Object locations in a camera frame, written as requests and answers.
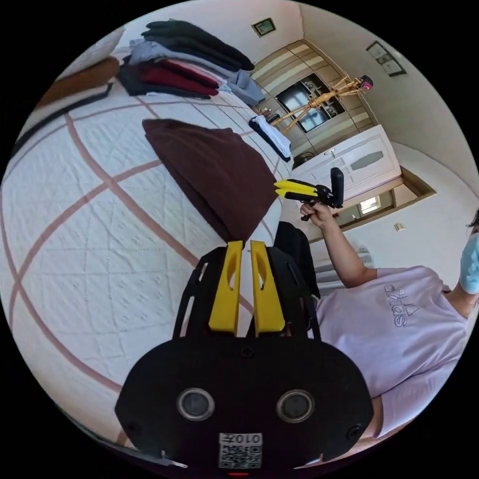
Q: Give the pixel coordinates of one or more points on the brown pillow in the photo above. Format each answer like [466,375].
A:
[80,82]

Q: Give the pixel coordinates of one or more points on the white pillow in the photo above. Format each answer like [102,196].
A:
[99,46]

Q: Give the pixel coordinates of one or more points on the window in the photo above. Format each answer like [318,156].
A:
[368,205]

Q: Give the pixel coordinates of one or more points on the bed with white quilt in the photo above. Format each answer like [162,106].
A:
[93,243]

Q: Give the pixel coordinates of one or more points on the person's right hand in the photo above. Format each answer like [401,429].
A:
[321,216]

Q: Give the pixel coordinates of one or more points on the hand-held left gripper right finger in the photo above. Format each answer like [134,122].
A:
[266,299]

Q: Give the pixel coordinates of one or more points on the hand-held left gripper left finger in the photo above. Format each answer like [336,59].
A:
[225,295]

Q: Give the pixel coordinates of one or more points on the brown short sleeve shirt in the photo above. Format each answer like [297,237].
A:
[213,172]

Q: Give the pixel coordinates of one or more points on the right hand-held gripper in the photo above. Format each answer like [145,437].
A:
[324,195]

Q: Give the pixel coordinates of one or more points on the dark picture frame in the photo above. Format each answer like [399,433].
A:
[387,60]

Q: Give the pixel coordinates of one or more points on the white radiator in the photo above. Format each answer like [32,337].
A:
[336,271]

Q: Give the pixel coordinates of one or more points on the black and white folded garment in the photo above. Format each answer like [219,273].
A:
[273,138]

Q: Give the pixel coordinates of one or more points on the wooden coat rack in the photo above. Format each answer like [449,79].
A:
[322,99]

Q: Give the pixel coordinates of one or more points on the white door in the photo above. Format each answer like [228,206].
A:
[355,161]

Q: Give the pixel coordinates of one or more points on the green picture frame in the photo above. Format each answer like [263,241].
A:
[263,27]

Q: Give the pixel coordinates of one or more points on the pile of clothes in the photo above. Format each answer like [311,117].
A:
[179,71]

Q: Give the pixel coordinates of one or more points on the person's body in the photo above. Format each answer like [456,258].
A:
[393,336]

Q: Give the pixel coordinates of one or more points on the cupboard with television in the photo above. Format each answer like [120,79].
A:
[299,108]

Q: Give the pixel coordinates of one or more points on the person's right forearm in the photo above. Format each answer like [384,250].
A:
[346,258]

